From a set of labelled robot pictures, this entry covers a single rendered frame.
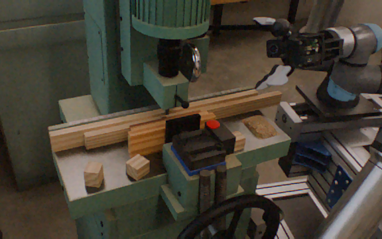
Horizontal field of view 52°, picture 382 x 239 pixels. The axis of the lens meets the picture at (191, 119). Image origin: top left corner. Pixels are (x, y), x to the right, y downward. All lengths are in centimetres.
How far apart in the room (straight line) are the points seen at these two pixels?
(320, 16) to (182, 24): 57
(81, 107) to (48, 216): 87
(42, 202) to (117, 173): 127
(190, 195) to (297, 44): 40
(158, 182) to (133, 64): 31
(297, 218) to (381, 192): 117
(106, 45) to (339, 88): 62
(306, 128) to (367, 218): 77
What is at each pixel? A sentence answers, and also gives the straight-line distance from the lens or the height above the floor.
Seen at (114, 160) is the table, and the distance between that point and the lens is 98.
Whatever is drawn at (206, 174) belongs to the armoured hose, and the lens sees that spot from 84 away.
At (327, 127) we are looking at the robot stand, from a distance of 151.
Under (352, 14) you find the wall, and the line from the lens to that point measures 477.
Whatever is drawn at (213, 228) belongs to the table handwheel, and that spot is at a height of 83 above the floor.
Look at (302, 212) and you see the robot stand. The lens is 190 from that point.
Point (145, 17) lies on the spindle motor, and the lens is 86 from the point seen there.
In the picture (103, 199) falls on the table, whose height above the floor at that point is 88.
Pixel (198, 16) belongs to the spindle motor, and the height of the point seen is 124.
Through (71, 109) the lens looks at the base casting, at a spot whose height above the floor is 80.
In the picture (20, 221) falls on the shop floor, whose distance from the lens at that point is 212.
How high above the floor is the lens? 153
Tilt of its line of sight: 35 degrees down
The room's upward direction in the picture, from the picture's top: 5 degrees clockwise
